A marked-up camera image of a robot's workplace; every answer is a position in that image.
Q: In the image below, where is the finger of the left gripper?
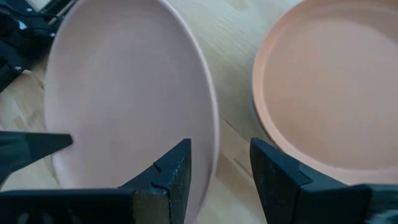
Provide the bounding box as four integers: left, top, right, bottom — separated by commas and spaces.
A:
0, 130, 75, 187

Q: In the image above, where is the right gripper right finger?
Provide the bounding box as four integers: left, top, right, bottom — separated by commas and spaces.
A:
249, 138, 373, 224

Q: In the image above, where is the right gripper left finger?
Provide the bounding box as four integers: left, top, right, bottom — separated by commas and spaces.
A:
119, 138, 192, 224

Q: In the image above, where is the large pink plate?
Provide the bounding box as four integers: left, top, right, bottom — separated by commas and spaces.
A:
43, 0, 221, 224

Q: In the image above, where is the small terracotta orange plate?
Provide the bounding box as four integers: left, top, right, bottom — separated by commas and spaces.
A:
251, 0, 398, 186

